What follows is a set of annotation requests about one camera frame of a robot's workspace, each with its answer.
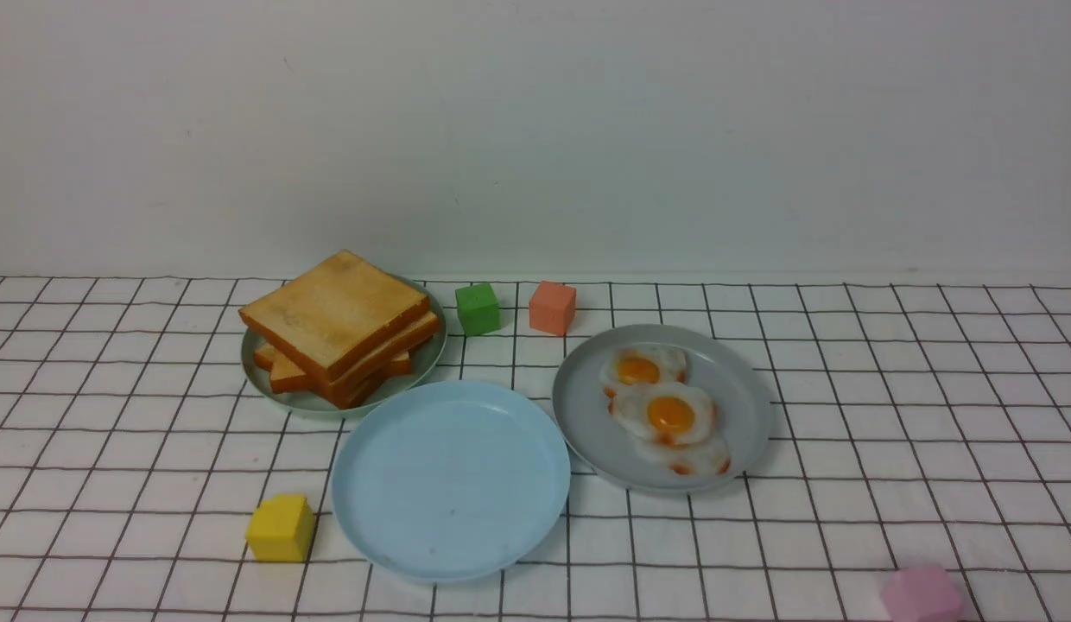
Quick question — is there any light blue plate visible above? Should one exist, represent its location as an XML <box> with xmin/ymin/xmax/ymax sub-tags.
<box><xmin>331</xmin><ymin>381</ymin><xmax>572</xmax><ymax>583</ymax></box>

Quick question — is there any grey plate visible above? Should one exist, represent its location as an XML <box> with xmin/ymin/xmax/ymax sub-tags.
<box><xmin>552</xmin><ymin>324</ymin><xmax>776</xmax><ymax>495</ymax></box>

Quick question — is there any green foam cube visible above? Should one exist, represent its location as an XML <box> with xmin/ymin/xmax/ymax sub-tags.
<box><xmin>455</xmin><ymin>282</ymin><xmax>503</xmax><ymax>336</ymax></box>

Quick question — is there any orange foam cube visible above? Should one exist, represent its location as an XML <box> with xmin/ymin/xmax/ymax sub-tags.
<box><xmin>529</xmin><ymin>280</ymin><xmax>578</xmax><ymax>336</ymax></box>

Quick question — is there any fried egg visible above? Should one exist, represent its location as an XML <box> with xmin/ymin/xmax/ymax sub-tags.
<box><xmin>631</xmin><ymin>433</ymin><xmax>731</xmax><ymax>476</ymax></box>
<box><xmin>599</xmin><ymin>344</ymin><xmax>688</xmax><ymax>398</ymax></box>
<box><xmin>608</xmin><ymin>382</ymin><xmax>719</xmax><ymax>447</ymax></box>

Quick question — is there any toast slice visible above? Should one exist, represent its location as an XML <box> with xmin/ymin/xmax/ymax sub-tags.
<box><xmin>254</xmin><ymin>342</ymin><xmax>413</xmax><ymax>409</ymax></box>
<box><xmin>239</xmin><ymin>251</ymin><xmax>429</xmax><ymax>382</ymax></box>
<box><xmin>303</xmin><ymin>312</ymin><xmax>441</xmax><ymax>389</ymax></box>

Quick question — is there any pale green plate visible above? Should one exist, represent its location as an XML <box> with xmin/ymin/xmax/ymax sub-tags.
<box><xmin>240</xmin><ymin>276</ymin><xmax>449</xmax><ymax>422</ymax></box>

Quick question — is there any pink foam cube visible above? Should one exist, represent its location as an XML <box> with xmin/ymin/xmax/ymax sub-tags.
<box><xmin>880</xmin><ymin>564</ymin><xmax>965</xmax><ymax>621</ymax></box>

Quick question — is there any yellow foam cube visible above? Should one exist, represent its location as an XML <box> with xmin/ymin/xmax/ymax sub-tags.
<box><xmin>244</xmin><ymin>494</ymin><xmax>317</xmax><ymax>564</ymax></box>

